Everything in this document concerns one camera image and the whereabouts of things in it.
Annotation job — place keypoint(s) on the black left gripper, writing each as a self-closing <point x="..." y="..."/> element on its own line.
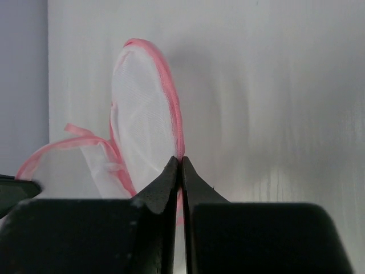
<point x="135" y="235"/>

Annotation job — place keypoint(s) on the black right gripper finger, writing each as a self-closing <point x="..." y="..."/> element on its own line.
<point x="226" y="237"/>

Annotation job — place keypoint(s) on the white mesh laundry bag pink trim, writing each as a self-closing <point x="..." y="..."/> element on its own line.
<point x="145" y="127"/>

